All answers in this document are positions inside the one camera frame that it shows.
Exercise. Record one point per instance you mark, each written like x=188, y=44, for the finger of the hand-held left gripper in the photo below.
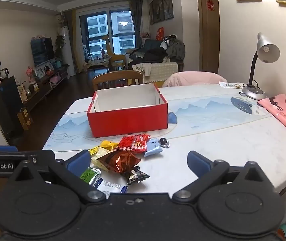
x=6, y=148
x=7, y=153

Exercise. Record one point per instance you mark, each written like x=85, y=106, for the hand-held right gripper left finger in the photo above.
x=79, y=162

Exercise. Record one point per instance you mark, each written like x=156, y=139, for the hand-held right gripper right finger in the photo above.
x=199, y=163

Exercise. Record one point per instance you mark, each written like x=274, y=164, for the green snack packet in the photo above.
x=89, y=175

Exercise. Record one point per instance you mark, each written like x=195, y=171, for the yellow cartoon pouch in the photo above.
x=99, y=156

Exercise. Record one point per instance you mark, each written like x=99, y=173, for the yellow foil snack packet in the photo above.
x=107, y=144

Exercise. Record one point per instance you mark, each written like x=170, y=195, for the white and blue snack packet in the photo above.
x=110, y=186

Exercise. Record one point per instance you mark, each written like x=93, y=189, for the copper foil snack packet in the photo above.
x=119, y=162

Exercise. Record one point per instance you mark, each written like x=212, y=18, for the light blue snack packet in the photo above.
x=153, y=146

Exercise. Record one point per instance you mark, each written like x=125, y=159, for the red snack packet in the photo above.
x=132, y=143

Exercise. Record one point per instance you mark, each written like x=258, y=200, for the black snack packet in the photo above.
x=135, y=175

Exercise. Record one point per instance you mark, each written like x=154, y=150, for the red cardboard box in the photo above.
x=127, y=123

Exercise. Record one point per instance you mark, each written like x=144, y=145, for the small black round candy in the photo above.
x=163, y=141

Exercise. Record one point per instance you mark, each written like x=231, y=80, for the tall black cabinet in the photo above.
x=2, y=105

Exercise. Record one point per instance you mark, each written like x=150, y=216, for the blue mountain print table runner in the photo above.
x=208, y=113

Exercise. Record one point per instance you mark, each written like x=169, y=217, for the small blue plastic piece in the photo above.
x=172, y=118

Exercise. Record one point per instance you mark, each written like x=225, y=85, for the dark television cabinet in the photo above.
x=45, y=90

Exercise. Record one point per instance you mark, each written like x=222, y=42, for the white printed leaflet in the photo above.
x=229, y=84

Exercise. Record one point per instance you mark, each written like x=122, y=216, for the pink cushion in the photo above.
x=193, y=79

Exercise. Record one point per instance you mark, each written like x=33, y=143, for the grey desk lamp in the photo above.
x=254, y=94

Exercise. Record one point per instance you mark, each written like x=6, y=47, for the wooden chair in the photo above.
x=117, y=75

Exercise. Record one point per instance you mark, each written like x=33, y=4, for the pink printed bag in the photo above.
x=283, y=113

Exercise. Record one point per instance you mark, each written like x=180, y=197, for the sofa with cream cover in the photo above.
x=163, y=71

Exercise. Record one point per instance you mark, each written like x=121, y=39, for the wooden coffee table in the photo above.
x=95, y=65

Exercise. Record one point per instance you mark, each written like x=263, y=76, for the flat screen television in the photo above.
x=42, y=51

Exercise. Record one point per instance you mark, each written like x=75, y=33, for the yellow armchair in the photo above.
x=115, y=57

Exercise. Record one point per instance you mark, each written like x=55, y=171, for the white standing air conditioner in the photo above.
x=66, y=50

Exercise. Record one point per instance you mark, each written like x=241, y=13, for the green house plant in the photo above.
x=60, y=45

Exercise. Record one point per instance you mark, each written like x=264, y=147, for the pile of dark clothes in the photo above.
x=155, y=54

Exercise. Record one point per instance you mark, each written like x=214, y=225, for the beige curtain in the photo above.
x=72, y=42

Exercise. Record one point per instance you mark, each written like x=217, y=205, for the brown wooden door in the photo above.
x=208, y=42

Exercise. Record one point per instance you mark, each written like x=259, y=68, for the large window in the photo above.
x=100, y=30

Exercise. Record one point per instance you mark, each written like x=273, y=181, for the red gift bag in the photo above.
x=159, y=34

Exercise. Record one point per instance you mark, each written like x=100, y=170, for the grey curtain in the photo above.
x=136, y=22

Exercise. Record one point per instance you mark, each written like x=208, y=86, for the red door ornament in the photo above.
x=210, y=5

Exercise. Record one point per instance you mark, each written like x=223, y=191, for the dark framed wall picture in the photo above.
x=158, y=7
x=167, y=2
x=151, y=12

